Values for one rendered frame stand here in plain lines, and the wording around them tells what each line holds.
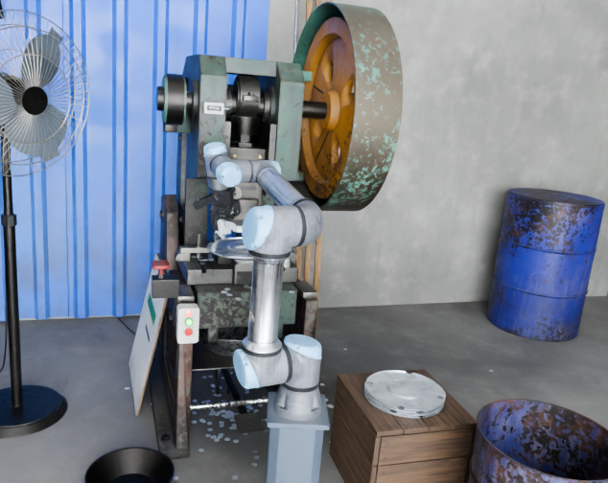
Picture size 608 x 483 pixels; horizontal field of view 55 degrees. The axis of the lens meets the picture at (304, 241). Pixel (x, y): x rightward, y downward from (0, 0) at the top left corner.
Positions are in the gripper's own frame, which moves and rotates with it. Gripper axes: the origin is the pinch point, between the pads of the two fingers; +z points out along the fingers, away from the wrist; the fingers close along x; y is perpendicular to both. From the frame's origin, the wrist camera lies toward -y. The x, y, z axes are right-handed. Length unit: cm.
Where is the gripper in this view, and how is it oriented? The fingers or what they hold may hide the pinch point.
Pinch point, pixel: (222, 235)
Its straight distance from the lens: 217.3
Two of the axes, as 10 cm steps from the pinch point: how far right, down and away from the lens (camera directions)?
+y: 9.1, 1.7, -3.7
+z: 0.5, 8.5, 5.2
